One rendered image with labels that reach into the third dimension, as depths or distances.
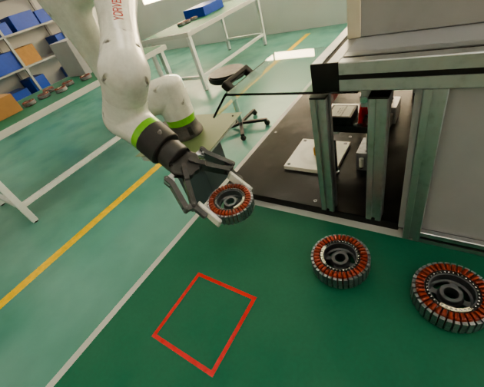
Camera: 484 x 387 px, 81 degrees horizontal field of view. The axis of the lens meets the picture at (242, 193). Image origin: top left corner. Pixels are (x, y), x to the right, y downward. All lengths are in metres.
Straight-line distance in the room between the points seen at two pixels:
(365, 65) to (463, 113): 0.15
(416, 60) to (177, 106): 0.90
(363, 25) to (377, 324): 0.51
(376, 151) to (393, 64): 0.17
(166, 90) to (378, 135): 0.83
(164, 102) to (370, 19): 0.82
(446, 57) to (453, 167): 0.18
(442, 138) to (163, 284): 0.62
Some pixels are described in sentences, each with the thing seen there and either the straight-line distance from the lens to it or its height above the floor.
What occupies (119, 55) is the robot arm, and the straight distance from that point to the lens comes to 0.68.
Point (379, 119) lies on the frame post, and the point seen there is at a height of 1.01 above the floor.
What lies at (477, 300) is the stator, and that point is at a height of 0.78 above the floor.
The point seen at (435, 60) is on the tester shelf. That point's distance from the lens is 0.48.
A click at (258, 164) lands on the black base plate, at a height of 0.77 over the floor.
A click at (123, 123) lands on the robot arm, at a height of 1.05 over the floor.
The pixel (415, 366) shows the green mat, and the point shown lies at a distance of 0.56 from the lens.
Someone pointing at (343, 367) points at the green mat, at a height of 0.75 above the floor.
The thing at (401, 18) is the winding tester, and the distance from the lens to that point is 0.58.
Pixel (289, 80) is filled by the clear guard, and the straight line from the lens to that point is 0.62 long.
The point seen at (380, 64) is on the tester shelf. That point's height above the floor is 1.11.
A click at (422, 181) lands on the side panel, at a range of 0.59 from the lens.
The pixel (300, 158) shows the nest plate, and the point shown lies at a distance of 0.87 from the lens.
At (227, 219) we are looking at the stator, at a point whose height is 0.84.
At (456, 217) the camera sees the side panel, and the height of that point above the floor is 0.82.
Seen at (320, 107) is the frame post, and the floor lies 1.04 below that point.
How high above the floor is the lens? 1.27
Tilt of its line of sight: 38 degrees down
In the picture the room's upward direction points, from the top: 19 degrees counter-clockwise
